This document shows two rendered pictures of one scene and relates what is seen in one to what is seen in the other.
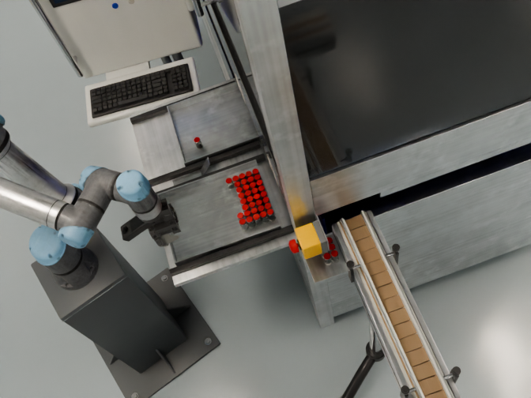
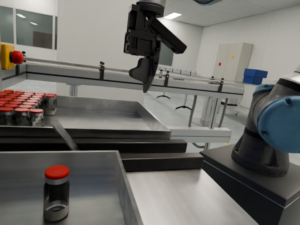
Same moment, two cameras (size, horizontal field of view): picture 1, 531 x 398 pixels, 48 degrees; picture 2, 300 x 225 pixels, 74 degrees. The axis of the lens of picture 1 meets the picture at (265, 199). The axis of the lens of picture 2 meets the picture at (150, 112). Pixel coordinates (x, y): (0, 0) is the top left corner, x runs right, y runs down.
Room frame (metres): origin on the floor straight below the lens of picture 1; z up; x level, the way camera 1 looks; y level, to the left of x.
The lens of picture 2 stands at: (1.41, 0.18, 1.03)
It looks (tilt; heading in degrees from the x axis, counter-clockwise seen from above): 14 degrees down; 163
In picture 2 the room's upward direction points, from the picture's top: 8 degrees clockwise
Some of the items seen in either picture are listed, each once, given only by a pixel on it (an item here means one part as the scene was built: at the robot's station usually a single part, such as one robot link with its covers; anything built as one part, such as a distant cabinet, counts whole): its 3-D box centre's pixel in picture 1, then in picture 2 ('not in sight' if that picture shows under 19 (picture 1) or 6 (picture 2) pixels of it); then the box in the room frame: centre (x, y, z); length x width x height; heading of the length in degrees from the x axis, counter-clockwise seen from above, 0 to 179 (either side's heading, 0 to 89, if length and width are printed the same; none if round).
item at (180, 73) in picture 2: not in sight; (167, 69); (-4.37, 2.31, 0.92); 3.60 x 0.15 x 0.16; 3
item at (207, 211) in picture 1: (217, 212); (77, 115); (0.96, 0.16, 0.90); 0.34 x 0.26 x 0.04; 92
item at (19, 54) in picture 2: (295, 245); (15, 57); (0.72, -0.04, 0.99); 0.04 x 0.04 x 0.04; 3
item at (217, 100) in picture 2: not in sight; (208, 138); (-0.04, 1.21, 0.46); 0.09 x 0.09 x 0.77; 3
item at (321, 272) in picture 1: (329, 257); not in sight; (0.71, -0.13, 0.87); 0.14 x 0.13 x 0.02; 93
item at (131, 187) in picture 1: (135, 190); not in sight; (0.88, 0.31, 1.26); 0.09 x 0.08 x 0.11; 54
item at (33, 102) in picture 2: (243, 201); (33, 110); (0.96, 0.07, 0.90); 0.18 x 0.02 x 0.05; 2
